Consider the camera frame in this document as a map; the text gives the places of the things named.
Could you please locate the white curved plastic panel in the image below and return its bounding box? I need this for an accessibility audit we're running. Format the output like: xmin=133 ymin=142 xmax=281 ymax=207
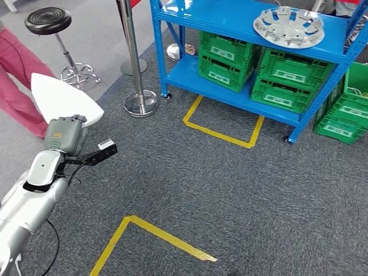
xmin=30 ymin=72 xmax=105 ymax=128

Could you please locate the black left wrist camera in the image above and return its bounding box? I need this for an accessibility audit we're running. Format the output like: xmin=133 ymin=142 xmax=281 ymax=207
xmin=64 ymin=139 xmax=118 ymax=166

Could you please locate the yellow floor tape square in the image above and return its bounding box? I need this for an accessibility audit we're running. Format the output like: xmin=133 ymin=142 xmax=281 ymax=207
xmin=90 ymin=215 xmax=218 ymax=276
xmin=182 ymin=94 xmax=264 ymax=150

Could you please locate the blue metal shelf rack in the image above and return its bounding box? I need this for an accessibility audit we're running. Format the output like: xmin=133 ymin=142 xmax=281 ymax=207
xmin=149 ymin=0 xmax=368 ymax=145

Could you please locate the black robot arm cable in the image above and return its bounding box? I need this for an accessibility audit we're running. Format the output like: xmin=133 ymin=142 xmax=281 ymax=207
xmin=40 ymin=218 xmax=60 ymax=276

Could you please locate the silver wheel hubcap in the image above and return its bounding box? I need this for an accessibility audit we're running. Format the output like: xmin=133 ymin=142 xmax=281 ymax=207
xmin=253 ymin=6 xmax=325 ymax=49

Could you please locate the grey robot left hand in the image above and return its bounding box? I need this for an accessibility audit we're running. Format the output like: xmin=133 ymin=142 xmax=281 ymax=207
xmin=44 ymin=114 xmax=88 ymax=157

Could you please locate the black round stool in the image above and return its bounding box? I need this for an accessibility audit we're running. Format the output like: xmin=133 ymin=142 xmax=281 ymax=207
xmin=25 ymin=7 xmax=101 ymax=89

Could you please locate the green plastic crate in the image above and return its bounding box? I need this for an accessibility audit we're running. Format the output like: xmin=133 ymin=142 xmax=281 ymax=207
xmin=327 ymin=62 xmax=368 ymax=128
xmin=250 ymin=47 xmax=336 ymax=114
xmin=312 ymin=110 xmax=368 ymax=145
xmin=198 ymin=31 xmax=261 ymax=93

